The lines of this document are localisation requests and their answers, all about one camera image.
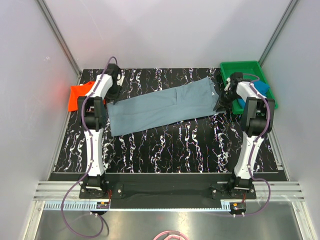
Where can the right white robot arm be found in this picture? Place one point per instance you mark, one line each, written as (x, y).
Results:
(256, 122)

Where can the grey-blue t shirt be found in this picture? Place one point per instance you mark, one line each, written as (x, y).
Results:
(189, 101)

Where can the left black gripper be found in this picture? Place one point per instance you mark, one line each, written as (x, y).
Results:
(114, 97)

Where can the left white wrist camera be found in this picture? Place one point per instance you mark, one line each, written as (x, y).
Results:
(120, 79)

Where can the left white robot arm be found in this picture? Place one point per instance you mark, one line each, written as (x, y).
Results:
(92, 115)

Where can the aluminium frame rail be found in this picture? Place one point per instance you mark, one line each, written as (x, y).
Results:
(274, 191)

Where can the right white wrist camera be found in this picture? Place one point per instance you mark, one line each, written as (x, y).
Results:
(228, 85)

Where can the green plastic bin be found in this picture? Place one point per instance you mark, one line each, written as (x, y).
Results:
(250, 69)

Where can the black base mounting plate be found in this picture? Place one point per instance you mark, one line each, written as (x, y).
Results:
(182, 202)

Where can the blue t shirt in bin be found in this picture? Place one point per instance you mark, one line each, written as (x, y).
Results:
(262, 87)

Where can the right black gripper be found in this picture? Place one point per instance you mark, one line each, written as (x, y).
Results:
(220, 104)

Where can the orange folded t shirt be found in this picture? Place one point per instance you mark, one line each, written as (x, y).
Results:
(78, 91)

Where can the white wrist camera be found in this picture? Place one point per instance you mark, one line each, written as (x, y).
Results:
(120, 79)
(228, 85)

